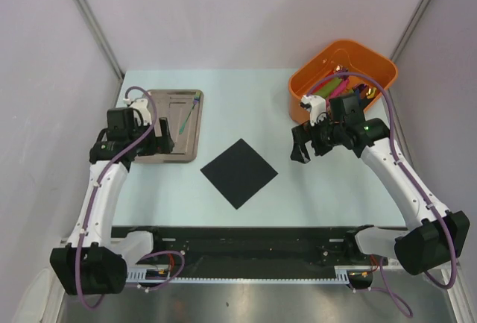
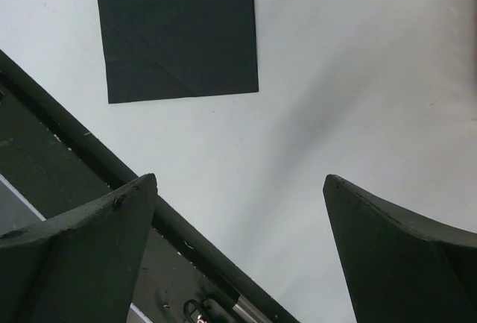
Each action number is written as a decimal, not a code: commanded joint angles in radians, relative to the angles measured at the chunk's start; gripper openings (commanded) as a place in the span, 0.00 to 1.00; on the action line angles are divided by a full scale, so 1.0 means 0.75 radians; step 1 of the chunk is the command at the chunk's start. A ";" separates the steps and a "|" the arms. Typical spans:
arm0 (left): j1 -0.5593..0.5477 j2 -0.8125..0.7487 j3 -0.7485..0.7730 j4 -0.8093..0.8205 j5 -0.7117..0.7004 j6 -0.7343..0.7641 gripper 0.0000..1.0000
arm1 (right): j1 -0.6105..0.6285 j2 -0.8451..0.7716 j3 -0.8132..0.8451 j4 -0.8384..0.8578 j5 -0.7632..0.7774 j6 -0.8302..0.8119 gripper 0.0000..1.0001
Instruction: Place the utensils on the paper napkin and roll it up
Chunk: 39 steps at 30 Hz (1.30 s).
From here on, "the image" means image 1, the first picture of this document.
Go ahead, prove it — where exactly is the iridescent rainbow fork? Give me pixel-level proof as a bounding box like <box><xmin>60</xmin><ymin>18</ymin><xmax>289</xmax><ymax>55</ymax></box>
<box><xmin>179</xmin><ymin>91</ymin><xmax>201</xmax><ymax>135</ymax></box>

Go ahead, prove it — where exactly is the black paper napkin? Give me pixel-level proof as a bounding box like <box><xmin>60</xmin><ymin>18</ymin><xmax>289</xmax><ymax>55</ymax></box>
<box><xmin>200</xmin><ymin>139</ymin><xmax>278</xmax><ymax>210</ymax></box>

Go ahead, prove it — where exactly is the silver metal tray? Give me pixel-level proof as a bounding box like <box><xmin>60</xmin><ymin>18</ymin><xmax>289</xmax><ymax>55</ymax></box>
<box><xmin>136</xmin><ymin>90</ymin><xmax>203</xmax><ymax>164</ymax></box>

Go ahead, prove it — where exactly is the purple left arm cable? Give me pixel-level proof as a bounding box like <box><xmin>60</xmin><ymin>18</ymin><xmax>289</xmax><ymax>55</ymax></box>
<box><xmin>72</xmin><ymin>86</ymin><xmax>157</xmax><ymax>309</ymax></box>

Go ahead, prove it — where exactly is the white cable duct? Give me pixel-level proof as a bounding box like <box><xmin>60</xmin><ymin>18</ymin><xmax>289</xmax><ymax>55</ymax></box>
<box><xmin>126</xmin><ymin>266</ymin><xmax>373</xmax><ymax>290</ymax></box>

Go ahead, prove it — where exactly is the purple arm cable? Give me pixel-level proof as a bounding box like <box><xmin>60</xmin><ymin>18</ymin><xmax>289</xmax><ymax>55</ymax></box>
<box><xmin>72</xmin><ymin>86</ymin><xmax>157</xmax><ymax>309</ymax></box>
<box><xmin>307</xmin><ymin>72</ymin><xmax>460</xmax><ymax>318</ymax></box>

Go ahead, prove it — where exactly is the green rolled napkin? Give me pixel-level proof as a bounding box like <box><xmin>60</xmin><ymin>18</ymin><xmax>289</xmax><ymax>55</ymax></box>
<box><xmin>313</xmin><ymin>78</ymin><xmax>342</xmax><ymax>98</ymax></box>

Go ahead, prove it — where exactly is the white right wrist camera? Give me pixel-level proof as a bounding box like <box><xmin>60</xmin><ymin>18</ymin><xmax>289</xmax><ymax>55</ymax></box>
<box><xmin>300</xmin><ymin>95</ymin><xmax>327</xmax><ymax>127</ymax></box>

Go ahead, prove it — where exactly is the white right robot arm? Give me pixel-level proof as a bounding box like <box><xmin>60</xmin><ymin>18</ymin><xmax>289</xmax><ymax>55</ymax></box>
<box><xmin>291</xmin><ymin>94</ymin><xmax>470</xmax><ymax>275</ymax></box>

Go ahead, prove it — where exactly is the orange plastic bin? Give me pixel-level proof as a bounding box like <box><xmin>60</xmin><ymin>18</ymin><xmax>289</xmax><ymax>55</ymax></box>
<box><xmin>288</xmin><ymin>40</ymin><xmax>398</xmax><ymax>124</ymax></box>

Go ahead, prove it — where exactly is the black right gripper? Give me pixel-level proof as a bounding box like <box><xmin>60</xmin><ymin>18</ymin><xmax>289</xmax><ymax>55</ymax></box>
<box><xmin>291</xmin><ymin>111</ymin><xmax>344</xmax><ymax>163</ymax></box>

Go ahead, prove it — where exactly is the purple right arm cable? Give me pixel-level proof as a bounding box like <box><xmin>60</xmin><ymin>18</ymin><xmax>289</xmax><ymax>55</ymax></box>
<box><xmin>307</xmin><ymin>72</ymin><xmax>460</xmax><ymax>318</ymax></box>

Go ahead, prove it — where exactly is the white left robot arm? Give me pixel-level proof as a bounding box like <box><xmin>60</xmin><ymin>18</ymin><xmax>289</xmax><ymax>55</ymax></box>
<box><xmin>50</xmin><ymin>104</ymin><xmax>174</xmax><ymax>296</ymax></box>

